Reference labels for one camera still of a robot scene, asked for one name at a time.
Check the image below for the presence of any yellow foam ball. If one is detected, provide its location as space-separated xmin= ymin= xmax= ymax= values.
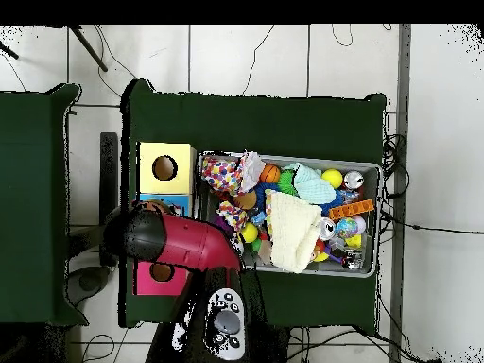
xmin=320 ymin=168 xmax=344 ymax=189
xmin=239 ymin=221 xmax=260 ymax=244

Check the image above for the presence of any black cable bundle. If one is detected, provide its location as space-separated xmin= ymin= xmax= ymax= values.
xmin=380 ymin=132 xmax=411 ymax=200

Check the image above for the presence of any orange toy basketball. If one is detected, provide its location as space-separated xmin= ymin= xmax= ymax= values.
xmin=259 ymin=164 xmax=282 ymax=184

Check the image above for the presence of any dark green side-table cloth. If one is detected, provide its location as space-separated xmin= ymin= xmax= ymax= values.
xmin=0 ymin=83 xmax=89 ymax=326

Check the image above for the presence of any wooden three-hole box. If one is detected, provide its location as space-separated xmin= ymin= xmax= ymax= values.
xmin=133 ymin=141 xmax=198 ymax=297

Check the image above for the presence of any mint green waffle cloth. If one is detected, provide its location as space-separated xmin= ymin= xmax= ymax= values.
xmin=281 ymin=162 xmax=337 ymax=205

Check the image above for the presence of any black flat panel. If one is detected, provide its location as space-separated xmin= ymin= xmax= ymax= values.
xmin=98 ymin=131 xmax=120 ymax=268

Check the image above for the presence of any black cable with connector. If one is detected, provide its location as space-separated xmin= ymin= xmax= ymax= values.
xmin=380 ymin=211 xmax=484 ymax=235

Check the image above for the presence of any grey floor cable cover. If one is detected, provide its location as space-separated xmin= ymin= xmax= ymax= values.
xmin=389 ymin=24 xmax=412 ymax=363

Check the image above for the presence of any orange plastic grid tray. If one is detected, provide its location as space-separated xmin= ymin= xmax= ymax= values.
xmin=327 ymin=199 xmax=375 ymax=221

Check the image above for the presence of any black tripod leg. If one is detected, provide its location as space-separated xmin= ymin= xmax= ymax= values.
xmin=0 ymin=40 xmax=20 ymax=61
xmin=68 ymin=24 xmax=110 ymax=73

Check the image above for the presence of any green spiky ball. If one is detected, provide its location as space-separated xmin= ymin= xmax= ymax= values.
xmin=276 ymin=169 xmax=300 ymax=196

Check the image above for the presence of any blue globe ball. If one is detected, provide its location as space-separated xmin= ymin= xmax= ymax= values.
xmin=335 ymin=216 xmax=359 ymax=240

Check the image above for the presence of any blue spiky ball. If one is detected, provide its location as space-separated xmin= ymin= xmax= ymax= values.
xmin=253 ymin=181 xmax=281 ymax=209

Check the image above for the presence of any cream waffle cloth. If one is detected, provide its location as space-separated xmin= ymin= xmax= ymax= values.
xmin=264 ymin=188 xmax=324 ymax=274

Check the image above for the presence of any small polka dot cloth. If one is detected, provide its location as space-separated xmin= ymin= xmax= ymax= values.
xmin=216 ymin=199 xmax=250 ymax=232

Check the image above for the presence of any shallow silver mesh bin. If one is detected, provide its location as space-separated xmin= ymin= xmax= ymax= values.
xmin=190 ymin=150 xmax=382 ymax=279

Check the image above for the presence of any large polka dot cloth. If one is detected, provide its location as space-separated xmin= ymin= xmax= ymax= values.
xmin=199 ymin=150 xmax=267 ymax=197

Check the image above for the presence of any thin black floor cable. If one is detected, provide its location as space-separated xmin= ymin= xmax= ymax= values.
xmin=241 ymin=24 xmax=276 ymax=96

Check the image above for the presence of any dark green tablecloth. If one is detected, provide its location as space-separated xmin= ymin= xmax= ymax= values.
xmin=119 ymin=78 xmax=388 ymax=328

